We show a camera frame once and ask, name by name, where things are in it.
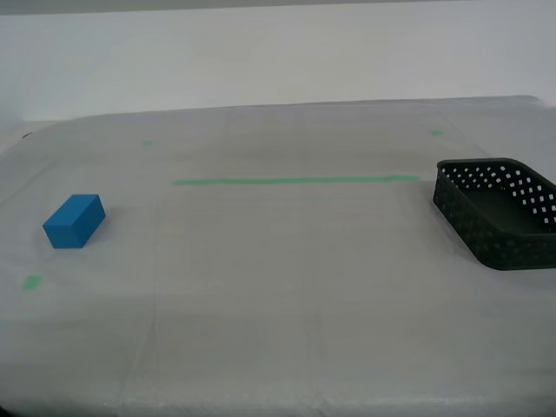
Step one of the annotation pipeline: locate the black perforated plastic basket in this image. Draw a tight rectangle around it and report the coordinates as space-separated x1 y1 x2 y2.
432 157 556 272

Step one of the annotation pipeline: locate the white table cloth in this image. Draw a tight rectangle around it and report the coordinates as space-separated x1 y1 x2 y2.
0 95 556 417

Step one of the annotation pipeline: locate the blue rectangular block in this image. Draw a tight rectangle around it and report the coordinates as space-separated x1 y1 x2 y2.
42 193 107 250

